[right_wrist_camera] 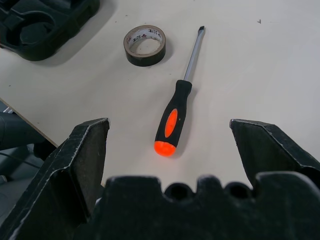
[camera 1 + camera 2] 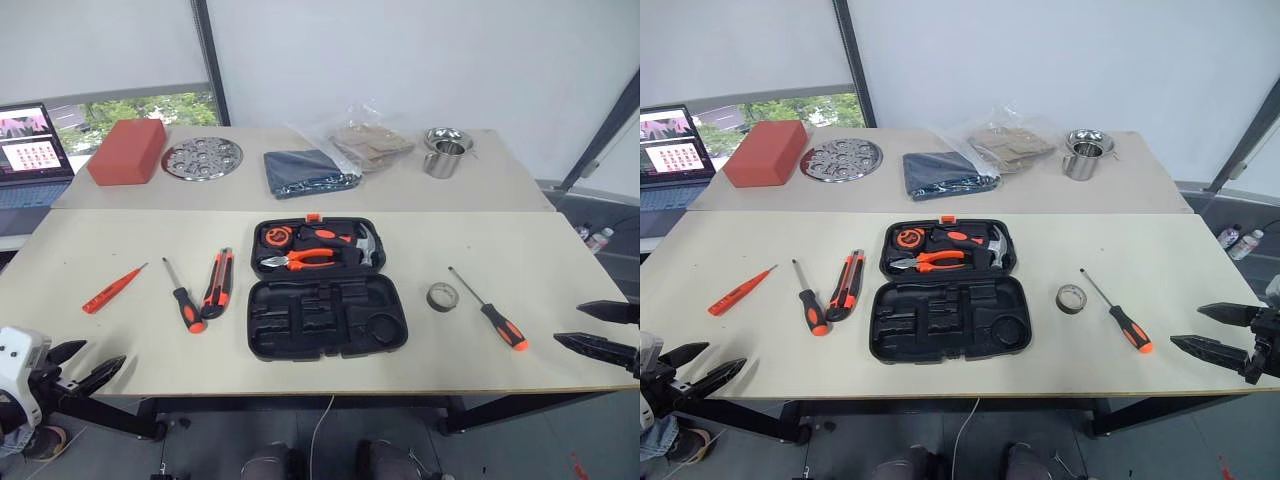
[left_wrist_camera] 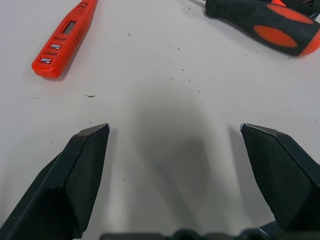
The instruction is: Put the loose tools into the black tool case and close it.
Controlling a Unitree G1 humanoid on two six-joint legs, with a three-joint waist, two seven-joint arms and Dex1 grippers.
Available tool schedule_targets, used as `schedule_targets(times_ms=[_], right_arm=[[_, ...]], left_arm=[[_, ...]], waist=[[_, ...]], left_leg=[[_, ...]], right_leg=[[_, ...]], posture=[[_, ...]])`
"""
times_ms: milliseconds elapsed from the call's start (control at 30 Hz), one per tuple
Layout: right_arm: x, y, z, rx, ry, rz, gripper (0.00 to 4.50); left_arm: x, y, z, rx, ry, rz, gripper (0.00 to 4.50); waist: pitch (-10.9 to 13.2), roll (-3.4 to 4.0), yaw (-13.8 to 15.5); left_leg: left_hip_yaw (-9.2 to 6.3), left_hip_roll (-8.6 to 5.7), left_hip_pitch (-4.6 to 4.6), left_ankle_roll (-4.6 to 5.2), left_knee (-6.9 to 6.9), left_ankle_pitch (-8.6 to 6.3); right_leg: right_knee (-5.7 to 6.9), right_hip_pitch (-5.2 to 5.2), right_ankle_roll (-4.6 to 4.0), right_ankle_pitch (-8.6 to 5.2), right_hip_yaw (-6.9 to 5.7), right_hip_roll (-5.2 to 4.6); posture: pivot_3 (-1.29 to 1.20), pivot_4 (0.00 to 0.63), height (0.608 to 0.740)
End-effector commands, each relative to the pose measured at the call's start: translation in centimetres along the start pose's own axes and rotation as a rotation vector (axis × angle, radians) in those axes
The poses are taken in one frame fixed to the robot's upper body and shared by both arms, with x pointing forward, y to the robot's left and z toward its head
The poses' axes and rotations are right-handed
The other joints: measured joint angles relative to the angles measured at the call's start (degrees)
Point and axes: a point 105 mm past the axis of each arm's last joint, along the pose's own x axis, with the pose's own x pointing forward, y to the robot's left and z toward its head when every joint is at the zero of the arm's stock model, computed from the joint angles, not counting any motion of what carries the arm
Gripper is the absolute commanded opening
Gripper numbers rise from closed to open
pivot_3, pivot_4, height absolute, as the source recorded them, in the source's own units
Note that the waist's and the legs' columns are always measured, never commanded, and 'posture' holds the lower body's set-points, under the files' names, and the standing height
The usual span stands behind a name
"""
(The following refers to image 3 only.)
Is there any orange voltage tester pen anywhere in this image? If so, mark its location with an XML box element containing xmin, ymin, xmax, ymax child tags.
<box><xmin>31</xmin><ymin>0</ymin><xmax>100</xmax><ymax>79</ymax></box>

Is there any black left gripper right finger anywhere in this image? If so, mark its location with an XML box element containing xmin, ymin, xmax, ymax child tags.
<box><xmin>239</xmin><ymin>122</ymin><xmax>320</xmax><ymax>232</ymax></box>

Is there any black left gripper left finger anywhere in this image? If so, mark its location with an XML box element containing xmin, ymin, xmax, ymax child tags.
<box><xmin>0</xmin><ymin>123</ymin><xmax>111</xmax><ymax>240</ymax></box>

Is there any black orange screwdriver handle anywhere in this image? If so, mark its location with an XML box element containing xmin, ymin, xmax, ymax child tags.
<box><xmin>204</xmin><ymin>0</ymin><xmax>320</xmax><ymax>57</ymax></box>

